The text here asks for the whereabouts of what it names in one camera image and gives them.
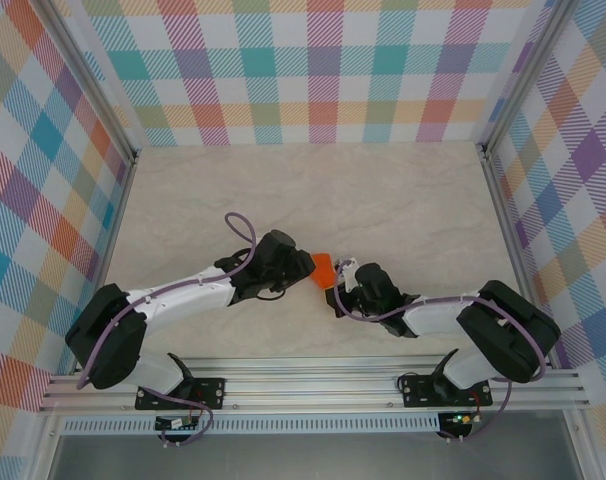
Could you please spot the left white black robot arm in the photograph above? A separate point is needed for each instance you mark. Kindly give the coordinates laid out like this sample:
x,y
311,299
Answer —
x,y
183,297

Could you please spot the aluminium mounting rail frame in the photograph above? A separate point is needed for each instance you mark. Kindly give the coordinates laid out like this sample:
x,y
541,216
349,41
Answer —
x,y
308,385

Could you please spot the orange paper sheet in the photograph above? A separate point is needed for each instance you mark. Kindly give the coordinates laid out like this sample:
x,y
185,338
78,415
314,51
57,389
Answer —
x,y
324,272

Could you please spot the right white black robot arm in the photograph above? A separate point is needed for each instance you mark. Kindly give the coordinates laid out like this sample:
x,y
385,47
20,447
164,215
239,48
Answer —
x,y
433,315

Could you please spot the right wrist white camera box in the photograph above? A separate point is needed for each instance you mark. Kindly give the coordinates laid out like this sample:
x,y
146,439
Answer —
x,y
352,282

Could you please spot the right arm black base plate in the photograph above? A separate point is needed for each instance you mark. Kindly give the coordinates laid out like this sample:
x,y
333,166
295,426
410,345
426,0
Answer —
x,y
418,392

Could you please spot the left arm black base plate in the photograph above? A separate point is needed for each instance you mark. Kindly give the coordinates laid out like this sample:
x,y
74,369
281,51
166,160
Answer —
x,y
210,392

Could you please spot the aluminium side rail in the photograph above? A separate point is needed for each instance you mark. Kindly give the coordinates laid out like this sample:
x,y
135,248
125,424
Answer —
x,y
517,260
105,265

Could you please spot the aluminium corner post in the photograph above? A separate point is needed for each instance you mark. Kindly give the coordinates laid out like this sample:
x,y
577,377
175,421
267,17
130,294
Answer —
x,y
90,80
528,75

